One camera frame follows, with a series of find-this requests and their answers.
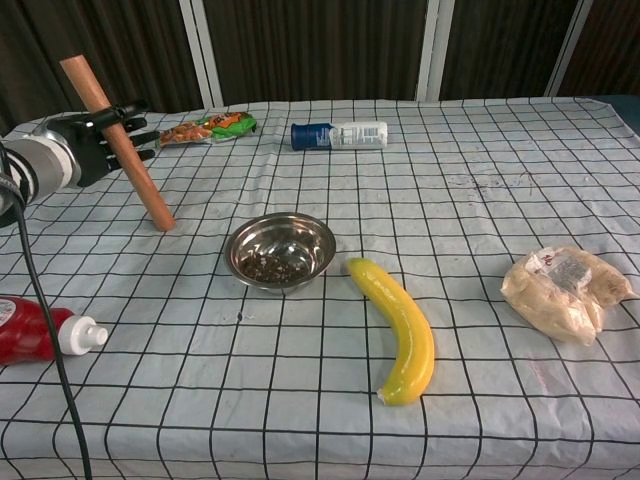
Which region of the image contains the steel bowl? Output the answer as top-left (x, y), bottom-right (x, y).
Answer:
top-left (223, 212), bottom-right (337, 295)

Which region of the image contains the red ketchup bottle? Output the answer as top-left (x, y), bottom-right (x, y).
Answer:
top-left (0, 295), bottom-right (109, 366)

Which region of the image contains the clear bag of beige food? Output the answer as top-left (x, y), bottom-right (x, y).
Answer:
top-left (501, 244), bottom-right (637, 346)

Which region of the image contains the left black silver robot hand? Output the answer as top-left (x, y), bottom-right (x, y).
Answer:
top-left (34, 99), bottom-right (161, 189)

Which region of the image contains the yellow banana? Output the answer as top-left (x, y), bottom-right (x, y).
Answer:
top-left (347, 257), bottom-right (435, 407)

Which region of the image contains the green orange snack packet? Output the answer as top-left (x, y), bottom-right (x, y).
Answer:
top-left (158, 112), bottom-right (259, 149)

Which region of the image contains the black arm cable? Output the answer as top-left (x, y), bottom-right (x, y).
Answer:
top-left (0, 144), bottom-right (94, 480)

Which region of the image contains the blue white bottle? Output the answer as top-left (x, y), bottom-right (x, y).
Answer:
top-left (290, 120), bottom-right (389, 151)

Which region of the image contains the white partition post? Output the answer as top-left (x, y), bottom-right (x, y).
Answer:
top-left (415, 0), bottom-right (454, 103)
top-left (178, 0), bottom-right (225, 109)
top-left (545, 0), bottom-right (594, 97)

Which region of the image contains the wooden stick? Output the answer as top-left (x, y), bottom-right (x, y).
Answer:
top-left (58, 55), bottom-right (177, 233)

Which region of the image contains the white black checkered tablecloth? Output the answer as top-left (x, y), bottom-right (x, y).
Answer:
top-left (0, 97), bottom-right (640, 480)

